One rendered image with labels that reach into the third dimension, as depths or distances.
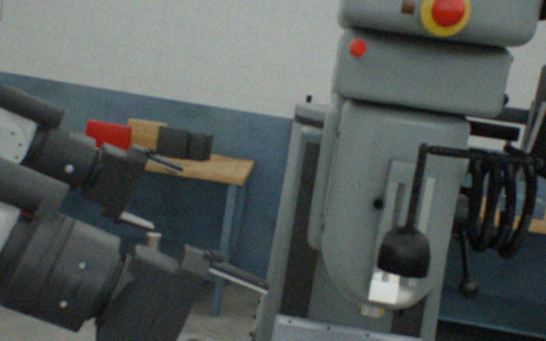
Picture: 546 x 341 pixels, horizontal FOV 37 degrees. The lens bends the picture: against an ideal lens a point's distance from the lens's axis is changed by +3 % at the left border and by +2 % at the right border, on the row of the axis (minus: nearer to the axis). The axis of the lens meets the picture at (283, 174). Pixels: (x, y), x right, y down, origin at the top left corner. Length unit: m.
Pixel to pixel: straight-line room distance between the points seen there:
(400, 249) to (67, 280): 0.54
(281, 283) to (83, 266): 1.07
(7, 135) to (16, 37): 4.69
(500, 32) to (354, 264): 0.41
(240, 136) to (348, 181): 4.33
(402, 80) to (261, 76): 4.36
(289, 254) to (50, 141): 0.67
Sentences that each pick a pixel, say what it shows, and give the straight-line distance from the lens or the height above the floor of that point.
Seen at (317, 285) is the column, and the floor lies 1.20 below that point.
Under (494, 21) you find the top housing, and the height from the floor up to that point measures 1.76.
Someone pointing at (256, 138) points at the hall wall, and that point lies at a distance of 5.52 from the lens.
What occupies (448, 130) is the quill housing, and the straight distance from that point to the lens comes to 1.22.
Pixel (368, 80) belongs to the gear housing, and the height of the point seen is 1.66.
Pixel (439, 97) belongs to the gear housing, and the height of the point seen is 1.65.
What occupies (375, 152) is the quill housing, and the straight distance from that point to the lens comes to 1.20.
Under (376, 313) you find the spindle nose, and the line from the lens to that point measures 1.33.
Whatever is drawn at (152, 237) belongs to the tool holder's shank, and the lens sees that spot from 1.39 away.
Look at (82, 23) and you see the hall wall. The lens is 5.72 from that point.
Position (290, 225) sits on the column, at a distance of 1.70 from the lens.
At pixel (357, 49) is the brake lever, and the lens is 1.02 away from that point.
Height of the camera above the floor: 1.69
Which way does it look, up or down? 9 degrees down
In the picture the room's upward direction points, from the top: 9 degrees clockwise
